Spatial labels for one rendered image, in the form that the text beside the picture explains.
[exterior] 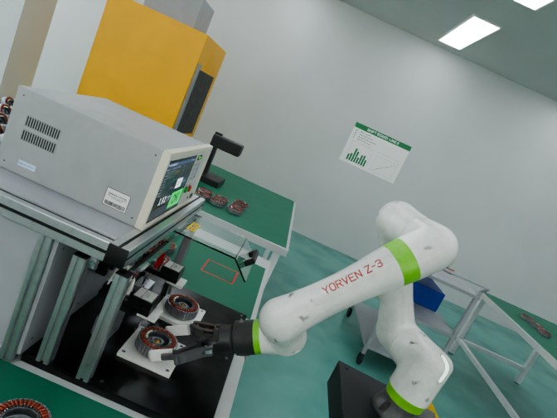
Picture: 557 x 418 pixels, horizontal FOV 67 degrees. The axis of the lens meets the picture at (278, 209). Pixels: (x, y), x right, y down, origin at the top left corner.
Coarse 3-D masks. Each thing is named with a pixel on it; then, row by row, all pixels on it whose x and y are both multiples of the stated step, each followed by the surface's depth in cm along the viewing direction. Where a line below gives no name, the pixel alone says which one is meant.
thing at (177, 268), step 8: (152, 264) 137; (168, 264) 137; (176, 264) 139; (152, 272) 134; (160, 272) 134; (168, 272) 134; (176, 272) 134; (144, 280) 136; (168, 280) 135; (176, 280) 134; (184, 280) 140
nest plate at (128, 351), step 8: (136, 336) 118; (128, 344) 113; (120, 352) 109; (128, 352) 110; (136, 352) 111; (128, 360) 109; (136, 360) 109; (144, 360) 110; (152, 368) 109; (160, 368) 110; (168, 368) 111; (168, 376) 109
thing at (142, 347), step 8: (144, 328) 116; (152, 328) 118; (144, 336) 113; (152, 336) 118; (160, 336) 119; (168, 336) 118; (136, 344) 113; (144, 344) 111; (152, 344) 112; (160, 344) 115; (168, 344) 115; (176, 344) 116; (144, 352) 111
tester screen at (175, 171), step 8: (192, 160) 121; (168, 168) 101; (176, 168) 107; (184, 168) 116; (168, 176) 103; (176, 176) 110; (184, 176) 119; (168, 184) 107; (184, 184) 124; (160, 192) 103; (168, 192) 111; (168, 200) 114; (152, 208) 102; (168, 208) 118; (152, 216) 105
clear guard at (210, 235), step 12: (192, 216) 146; (180, 228) 129; (204, 228) 139; (216, 228) 145; (192, 240) 126; (204, 240) 129; (216, 240) 134; (228, 240) 139; (240, 240) 144; (228, 252) 128; (240, 252) 134; (240, 264) 129
